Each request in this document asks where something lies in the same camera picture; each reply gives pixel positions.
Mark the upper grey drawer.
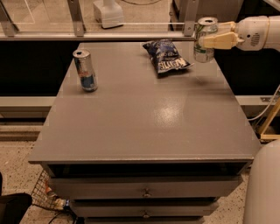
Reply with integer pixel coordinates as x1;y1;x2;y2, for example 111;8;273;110
49;176;242;200

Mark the blue chip bag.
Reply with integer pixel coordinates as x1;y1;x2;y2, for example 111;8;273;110
143;38;192;76

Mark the black chair corner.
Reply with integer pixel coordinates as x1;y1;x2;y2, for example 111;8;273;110
0;172;32;224

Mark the silver blue Red Bull can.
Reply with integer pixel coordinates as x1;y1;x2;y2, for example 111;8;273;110
73;49;98;92

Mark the grey drawer cabinet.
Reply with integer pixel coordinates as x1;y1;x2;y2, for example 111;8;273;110
30;42;260;224

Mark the green white 7up can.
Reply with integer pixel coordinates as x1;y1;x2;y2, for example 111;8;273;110
193;17;218;63

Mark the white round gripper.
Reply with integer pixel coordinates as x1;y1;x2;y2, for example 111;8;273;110
199;16;270;51

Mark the wire mesh basket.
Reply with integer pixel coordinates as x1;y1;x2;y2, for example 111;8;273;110
31;171;69;211

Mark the lower grey drawer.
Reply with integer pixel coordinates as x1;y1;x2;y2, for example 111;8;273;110
70;200;219;218

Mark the grey drawer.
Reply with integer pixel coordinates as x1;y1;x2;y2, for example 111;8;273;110
49;176;242;200
70;200;219;218

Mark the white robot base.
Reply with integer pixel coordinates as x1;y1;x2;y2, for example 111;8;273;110
93;0;124;29

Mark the metal glass railing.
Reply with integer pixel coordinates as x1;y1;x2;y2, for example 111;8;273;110
0;0;280;42

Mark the yellow wooden frame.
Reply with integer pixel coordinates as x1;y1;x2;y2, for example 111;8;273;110
257;98;280;141

